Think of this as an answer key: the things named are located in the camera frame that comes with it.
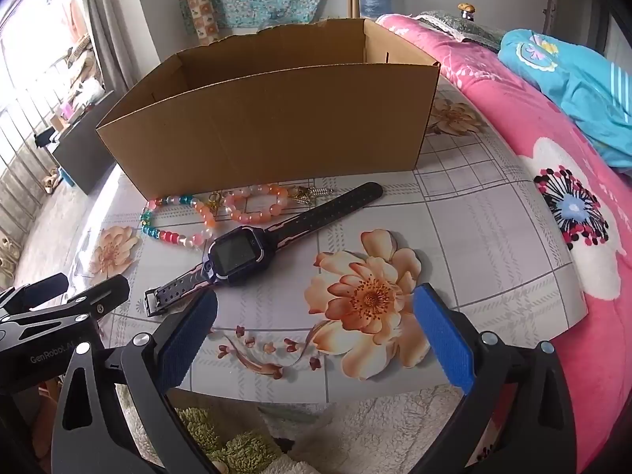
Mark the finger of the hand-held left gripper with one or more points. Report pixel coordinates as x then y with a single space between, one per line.
34 294
106 294

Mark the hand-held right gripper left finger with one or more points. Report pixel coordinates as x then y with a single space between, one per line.
190 340

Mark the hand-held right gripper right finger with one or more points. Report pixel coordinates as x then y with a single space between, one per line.
444 340

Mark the black and pink smart watch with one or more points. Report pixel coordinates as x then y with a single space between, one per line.
232 254

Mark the brown cardboard box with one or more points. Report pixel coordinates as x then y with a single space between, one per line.
271 123

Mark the fluffy white and green rug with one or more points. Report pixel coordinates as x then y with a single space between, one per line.
345 429

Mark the metal window grille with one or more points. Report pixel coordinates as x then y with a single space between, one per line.
15 158

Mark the dark cabinet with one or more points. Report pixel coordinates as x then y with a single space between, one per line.
84 153

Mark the pink floral blanket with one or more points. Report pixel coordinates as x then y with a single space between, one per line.
523 123

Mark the grey curtain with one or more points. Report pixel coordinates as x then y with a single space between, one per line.
118 19

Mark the blue quilt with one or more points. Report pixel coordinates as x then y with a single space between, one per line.
577 84

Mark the checkered rolled mat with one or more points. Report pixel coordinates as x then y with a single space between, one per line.
202 15

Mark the grey-green knitted cloth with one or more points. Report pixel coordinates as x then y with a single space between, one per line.
459 27

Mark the small mushroom figurine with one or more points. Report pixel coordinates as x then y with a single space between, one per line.
466 11

